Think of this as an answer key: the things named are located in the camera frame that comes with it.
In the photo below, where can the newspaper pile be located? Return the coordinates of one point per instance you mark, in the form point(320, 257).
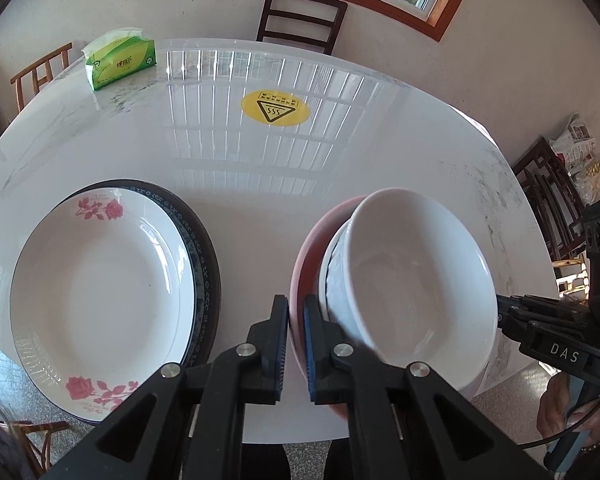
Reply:
point(577, 135)

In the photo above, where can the pink bowl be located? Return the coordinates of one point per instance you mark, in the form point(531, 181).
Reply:
point(312, 245)

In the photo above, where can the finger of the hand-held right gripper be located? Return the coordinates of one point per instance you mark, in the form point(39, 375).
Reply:
point(555, 347)
point(540, 305)

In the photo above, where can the dark cloth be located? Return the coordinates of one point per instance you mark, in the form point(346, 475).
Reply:
point(0, 440)

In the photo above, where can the blue patterned plate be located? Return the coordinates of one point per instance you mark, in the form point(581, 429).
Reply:
point(205, 260)

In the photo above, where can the white plate with rose print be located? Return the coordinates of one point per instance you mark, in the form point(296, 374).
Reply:
point(105, 285)

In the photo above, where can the person's right hand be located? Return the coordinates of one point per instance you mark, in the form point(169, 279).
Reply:
point(555, 405)

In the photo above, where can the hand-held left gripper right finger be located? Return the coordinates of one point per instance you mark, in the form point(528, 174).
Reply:
point(308, 352)

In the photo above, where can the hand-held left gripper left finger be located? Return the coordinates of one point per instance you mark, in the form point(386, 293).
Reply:
point(280, 347)

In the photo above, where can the yellow warning sticker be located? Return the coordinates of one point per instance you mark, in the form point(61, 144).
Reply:
point(275, 107)

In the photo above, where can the dark carved wooden chair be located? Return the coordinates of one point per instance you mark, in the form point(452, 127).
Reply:
point(530, 165)

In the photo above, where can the bamboo chair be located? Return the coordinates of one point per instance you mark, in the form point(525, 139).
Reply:
point(30, 427)

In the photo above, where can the white bowl with striped print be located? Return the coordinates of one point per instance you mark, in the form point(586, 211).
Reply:
point(420, 285)

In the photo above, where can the green tissue pack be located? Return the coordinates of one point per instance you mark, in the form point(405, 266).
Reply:
point(122, 62)

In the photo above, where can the light wooden chair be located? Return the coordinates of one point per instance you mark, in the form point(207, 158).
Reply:
point(45, 62)

